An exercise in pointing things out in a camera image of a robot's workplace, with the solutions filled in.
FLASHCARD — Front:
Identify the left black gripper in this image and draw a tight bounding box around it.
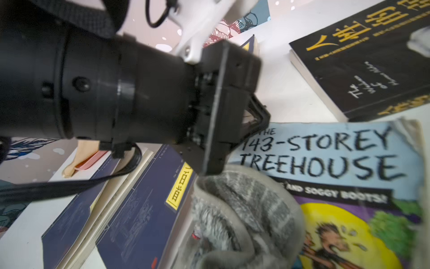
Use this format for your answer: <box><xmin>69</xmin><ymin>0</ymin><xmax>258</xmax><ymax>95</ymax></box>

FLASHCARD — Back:
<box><xmin>114</xmin><ymin>39</ymin><xmax>271</xmax><ymax>176</ymax></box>

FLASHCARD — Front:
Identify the grey striped cloth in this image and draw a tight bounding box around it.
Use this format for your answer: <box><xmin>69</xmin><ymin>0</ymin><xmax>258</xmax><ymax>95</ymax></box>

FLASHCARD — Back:
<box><xmin>173</xmin><ymin>165</ymin><xmax>305</xmax><ymax>269</ymax></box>

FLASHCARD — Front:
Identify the colourful treehouse book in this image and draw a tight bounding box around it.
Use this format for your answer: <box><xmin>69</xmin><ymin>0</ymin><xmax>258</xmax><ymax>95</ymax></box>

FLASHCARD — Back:
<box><xmin>229</xmin><ymin>119</ymin><xmax>426</xmax><ymax>269</ymax></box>

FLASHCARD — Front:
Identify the dark blue book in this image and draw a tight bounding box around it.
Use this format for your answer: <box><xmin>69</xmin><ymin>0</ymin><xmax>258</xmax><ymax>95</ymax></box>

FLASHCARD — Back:
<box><xmin>96</xmin><ymin>145</ymin><xmax>196</xmax><ymax>269</ymax></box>
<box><xmin>41</xmin><ymin>144</ymin><xmax>155</xmax><ymax>269</ymax></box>

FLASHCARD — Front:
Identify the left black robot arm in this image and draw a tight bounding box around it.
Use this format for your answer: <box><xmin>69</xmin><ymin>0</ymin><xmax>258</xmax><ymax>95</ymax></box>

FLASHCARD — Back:
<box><xmin>1</xmin><ymin>1</ymin><xmax>270</xmax><ymax>175</ymax></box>

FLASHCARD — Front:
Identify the blue book yellow label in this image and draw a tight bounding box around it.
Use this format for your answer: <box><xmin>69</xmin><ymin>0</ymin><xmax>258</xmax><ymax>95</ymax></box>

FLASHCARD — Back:
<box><xmin>240</xmin><ymin>35</ymin><xmax>260</xmax><ymax>56</ymax></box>

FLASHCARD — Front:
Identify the black book with face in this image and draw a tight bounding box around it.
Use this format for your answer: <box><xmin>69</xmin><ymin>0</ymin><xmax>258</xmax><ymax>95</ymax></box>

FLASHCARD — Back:
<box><xmin>290</xmin><ymin>1</ymin><xmax>430</xmax><ymax>122</ymax></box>

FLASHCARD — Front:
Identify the tan paper sheet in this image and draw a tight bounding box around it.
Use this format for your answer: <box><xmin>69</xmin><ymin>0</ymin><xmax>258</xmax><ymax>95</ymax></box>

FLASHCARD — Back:
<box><xmin>62</xmin><ymin>140</ymin><xmax>100</xmax><ymax>178</ymax></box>

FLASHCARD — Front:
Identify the pink tray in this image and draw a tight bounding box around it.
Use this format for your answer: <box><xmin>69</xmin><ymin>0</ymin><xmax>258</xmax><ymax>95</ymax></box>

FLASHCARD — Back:
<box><xmin>75</xmin><ymin>151</ymin><xmax>107</xmax><ymax>171</ymax></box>

